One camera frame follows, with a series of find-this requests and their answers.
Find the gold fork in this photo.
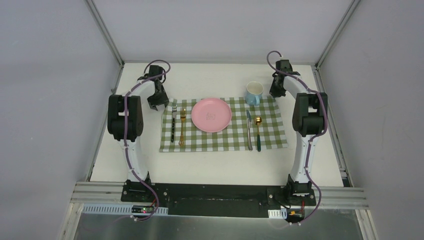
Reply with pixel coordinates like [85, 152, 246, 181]
[178, 108, 187, 147]

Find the light blue mug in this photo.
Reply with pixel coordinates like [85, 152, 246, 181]
[244, 81, 264, 107]

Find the pink plate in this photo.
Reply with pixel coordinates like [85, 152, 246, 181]
[191, 98, 232, 133]

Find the gold spoon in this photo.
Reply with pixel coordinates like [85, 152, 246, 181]
[255, 116, 263, 152]

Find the silver knife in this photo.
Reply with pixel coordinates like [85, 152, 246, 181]
[246, 110, 253, 151]

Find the green checkered cloth napkin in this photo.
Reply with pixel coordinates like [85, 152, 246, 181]
[159, 96, 289, 153]

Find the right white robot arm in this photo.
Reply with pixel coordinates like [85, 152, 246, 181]
[269, 59, 328, 205]

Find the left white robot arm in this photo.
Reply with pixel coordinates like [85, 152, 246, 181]
[107, 64, 169, 203]

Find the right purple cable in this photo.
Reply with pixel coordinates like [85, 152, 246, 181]
[266, 50, 329, 226]

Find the purple cable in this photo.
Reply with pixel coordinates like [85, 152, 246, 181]
[123, 59, 172, 223]
[266, 50, 329, 226]

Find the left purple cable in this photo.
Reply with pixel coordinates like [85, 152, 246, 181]
[123, 59, 172, 223]

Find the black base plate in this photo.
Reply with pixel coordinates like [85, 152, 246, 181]
[120, 180, 318, 218]

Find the aluminium frame rail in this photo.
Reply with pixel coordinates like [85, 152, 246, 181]
[70, 181, 124, 204]

